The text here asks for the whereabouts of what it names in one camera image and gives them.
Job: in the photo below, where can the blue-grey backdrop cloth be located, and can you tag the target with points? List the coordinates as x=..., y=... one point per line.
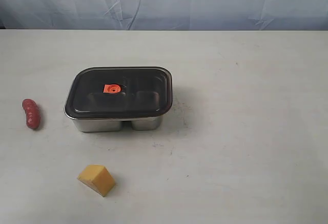
x=165, y=14

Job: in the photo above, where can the red toy sausage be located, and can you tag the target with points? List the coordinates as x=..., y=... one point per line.
x=32, y=113

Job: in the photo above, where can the yellow toy cheese wedge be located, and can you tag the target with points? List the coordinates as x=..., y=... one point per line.
x=98, y=178

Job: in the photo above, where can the dark translucent lunch box lid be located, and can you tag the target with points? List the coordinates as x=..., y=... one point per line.
x=143, y=90

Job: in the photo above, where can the stainless steel lunch box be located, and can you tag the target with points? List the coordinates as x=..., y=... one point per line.
x=102, y=125

